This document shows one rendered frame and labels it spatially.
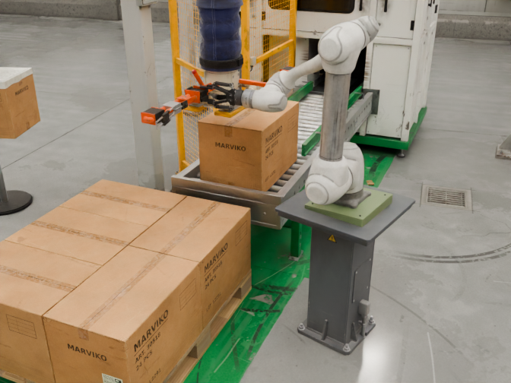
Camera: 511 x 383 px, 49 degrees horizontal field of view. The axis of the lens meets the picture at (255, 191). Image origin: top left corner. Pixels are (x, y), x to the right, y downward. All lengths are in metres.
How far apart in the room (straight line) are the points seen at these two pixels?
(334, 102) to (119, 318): 1.22
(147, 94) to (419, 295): 2.29
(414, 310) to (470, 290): 0.42
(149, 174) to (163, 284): 1.98
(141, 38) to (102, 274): 1.95
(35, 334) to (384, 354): 1.66
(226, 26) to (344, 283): 1.38
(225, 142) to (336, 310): 1.10
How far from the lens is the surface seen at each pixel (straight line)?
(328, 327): 3.01
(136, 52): 4.12
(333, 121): 2.33
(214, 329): 3.08
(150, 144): 4.28
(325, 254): 2.78
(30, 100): 4.43
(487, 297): 3.60
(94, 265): 2.72
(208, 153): 3.27
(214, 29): 2.88
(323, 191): 2.38
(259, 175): 3.18
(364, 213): 2.59
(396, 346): 3.09
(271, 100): 2.65
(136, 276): 2.60
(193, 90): 2.86
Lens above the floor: 1.97
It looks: 26 degrees down
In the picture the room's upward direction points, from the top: straight up
